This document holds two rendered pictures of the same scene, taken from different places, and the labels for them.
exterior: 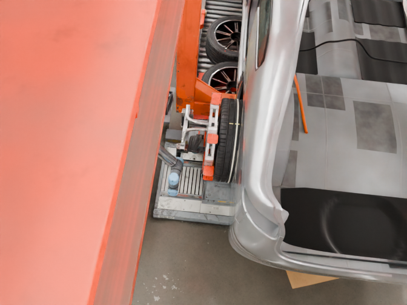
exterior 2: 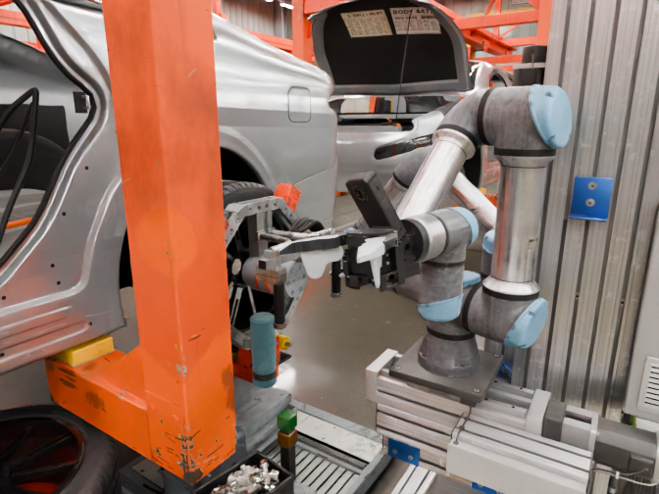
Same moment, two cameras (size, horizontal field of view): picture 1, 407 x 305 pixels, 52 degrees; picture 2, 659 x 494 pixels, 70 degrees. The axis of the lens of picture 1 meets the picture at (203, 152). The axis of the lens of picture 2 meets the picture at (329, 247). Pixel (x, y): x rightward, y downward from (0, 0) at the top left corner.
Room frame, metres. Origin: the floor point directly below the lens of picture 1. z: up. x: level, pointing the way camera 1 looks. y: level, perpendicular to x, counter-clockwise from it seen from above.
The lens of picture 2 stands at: (3.14, 1.13, 1.40)
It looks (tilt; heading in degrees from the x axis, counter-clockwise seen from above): 15 degrees down; 214
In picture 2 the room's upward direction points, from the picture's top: straight up
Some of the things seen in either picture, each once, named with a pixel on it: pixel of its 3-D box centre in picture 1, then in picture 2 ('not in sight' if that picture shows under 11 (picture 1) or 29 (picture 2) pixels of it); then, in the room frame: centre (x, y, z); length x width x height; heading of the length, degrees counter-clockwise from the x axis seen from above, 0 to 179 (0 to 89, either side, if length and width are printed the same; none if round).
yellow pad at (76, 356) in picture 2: not in sight; (81, 346); (2.44, -0.29, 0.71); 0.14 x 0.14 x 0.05; 1
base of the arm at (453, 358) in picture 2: not in sight; (449, 343); (2.09, 0.77, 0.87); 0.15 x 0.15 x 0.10
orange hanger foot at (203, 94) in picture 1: (223, 98); (115, 365); (2.44, -0.12, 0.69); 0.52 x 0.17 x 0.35; 91
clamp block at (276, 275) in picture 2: (187, 112); (271, 272); (2.05, 0.16, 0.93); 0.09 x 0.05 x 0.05; 91
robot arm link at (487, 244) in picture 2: not in sight; (501, 252); (1.59, 0.76, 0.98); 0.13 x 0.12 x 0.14; 175
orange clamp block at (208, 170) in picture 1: (208, 173); not in sight; (1.56, -0.05, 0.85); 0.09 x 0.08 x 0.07; 1
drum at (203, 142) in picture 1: (201, 137); (274, 274); (1.88, 0.03, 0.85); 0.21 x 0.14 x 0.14; 91
